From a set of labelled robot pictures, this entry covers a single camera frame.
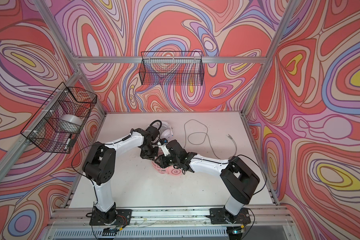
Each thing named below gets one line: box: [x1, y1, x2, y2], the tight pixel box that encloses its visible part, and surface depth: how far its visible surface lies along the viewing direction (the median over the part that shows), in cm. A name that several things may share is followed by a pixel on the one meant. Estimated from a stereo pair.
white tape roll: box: [58, 114, 83, 133], surface depth 74 cm
